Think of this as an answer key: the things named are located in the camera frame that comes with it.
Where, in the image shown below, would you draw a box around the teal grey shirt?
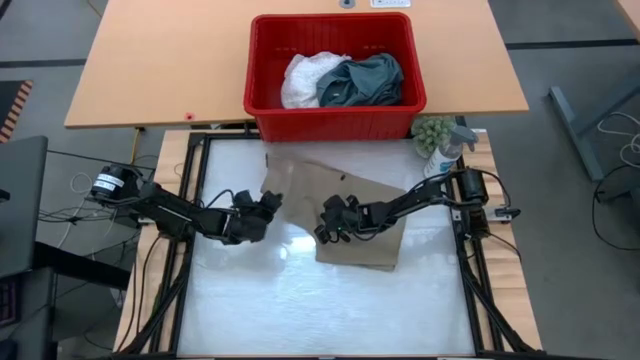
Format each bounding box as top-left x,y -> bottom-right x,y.
316,52 -> 405,108

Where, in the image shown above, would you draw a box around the dark keyboard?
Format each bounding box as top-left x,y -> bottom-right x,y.
0,277 -> 22,329

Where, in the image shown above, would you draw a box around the white floor cable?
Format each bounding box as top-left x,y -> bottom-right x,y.
597,110 -> 640,169

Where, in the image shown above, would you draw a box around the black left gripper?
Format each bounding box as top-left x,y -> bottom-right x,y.
227,190 -> 284,245

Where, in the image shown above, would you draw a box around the black aluminium table frame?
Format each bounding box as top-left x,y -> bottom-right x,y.
117,130 -> 546,360

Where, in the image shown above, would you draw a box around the yellow cable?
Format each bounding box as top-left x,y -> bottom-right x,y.
128,127 -> 144,171

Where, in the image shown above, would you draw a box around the small potted succulent plant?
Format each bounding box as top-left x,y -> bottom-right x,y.
410,115 -> 457,159

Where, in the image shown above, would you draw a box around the grey metal desk leg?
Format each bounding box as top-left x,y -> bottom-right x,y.
548,74 -> 640,182

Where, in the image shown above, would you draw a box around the light wooden desk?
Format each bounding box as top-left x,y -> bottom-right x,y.
64,0 -> 530,130

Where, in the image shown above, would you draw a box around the beige shorts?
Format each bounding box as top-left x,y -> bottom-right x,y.
259,153 -> 409,273

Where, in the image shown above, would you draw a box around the white crumpled garment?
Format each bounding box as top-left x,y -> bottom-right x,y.
280,51 -> 352,110

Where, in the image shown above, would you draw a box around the black cable bundle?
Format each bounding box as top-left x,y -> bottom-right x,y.
38,207 -> 116,224

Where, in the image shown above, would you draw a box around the red plastic laundry bin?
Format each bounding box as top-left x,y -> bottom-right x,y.
243,12 -> 428,144

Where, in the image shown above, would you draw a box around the clear spray bottle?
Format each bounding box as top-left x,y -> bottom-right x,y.
423,125 -> 480,180

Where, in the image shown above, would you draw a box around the black side stand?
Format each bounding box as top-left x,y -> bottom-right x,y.
32,242 -> 131,291

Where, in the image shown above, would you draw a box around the black orange striped mat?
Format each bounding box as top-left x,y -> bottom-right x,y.
0,79 -> 34,144

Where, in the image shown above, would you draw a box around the black floor cable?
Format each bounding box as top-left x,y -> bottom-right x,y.
592,164 -> 640,251

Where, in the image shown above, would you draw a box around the grey laptop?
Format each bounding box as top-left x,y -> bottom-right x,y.
0,134 -> 50,279

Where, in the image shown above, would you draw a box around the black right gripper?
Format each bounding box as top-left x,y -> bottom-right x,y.
314,194 -> 364,246

